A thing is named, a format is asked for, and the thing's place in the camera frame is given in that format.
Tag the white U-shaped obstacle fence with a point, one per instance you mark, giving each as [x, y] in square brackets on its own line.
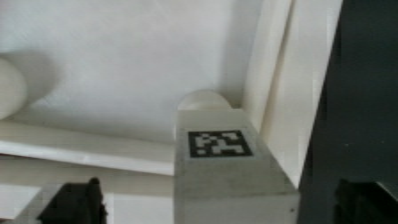
[279, 105]

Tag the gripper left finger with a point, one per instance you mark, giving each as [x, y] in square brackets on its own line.
[68, 205]

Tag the white square table top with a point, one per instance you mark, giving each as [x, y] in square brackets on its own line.
[116, 55]

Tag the white table leg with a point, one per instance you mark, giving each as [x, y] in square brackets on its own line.
[233, 189]

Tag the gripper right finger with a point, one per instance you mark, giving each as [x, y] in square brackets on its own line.
[366, 203]

